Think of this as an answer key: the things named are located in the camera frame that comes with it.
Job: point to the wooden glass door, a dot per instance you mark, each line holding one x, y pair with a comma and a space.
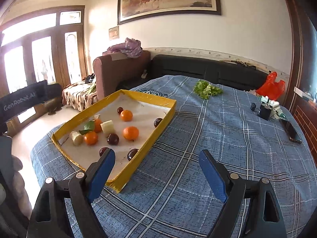
74, 52

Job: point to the small white fruit chunk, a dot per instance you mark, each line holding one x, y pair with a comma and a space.
97, 116

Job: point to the black box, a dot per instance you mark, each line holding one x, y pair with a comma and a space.
264, 111

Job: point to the red plastic bag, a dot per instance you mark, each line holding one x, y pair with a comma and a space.
271, 86

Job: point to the small wall plaque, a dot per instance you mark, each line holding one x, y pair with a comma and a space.
113, 33

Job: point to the dark phone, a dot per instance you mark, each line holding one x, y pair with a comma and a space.
291, 130

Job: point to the purple cloth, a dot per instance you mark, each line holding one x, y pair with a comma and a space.
128, 47

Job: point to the white and green packet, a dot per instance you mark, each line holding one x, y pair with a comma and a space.
276, 106

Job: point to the white remote control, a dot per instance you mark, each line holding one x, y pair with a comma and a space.
145, 73

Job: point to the green leafy lettuce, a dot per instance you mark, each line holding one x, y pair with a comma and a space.
206, 89

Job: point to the orange tangerine with green leaf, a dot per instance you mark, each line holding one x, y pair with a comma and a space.
97, 126

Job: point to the framed horse painting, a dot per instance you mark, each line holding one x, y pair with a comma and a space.
168, 0

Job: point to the black sofa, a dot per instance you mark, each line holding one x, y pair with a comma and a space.
198, 67

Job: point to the patterned brown blanket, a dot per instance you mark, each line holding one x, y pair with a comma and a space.
76, 96

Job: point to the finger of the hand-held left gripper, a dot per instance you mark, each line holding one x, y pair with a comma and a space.
54, 91

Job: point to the grey clothing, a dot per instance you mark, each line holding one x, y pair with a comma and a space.
19, 178

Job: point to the yellow cardboard tray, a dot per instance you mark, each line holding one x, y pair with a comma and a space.
146, 115

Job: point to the brown wooden cabinet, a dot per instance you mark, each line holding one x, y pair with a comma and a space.
307, 121

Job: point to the large white fruit chunk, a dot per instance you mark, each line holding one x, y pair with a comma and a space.
108, 126

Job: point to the brown armchair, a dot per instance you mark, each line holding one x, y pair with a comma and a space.
111, 76

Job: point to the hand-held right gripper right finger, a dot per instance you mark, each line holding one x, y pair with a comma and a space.
213, 176

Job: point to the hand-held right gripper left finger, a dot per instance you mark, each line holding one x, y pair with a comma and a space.
101, 176

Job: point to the dark red plum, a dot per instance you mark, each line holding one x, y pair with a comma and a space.
157, 122
103, 150
113, 139
120, 110
132, 153

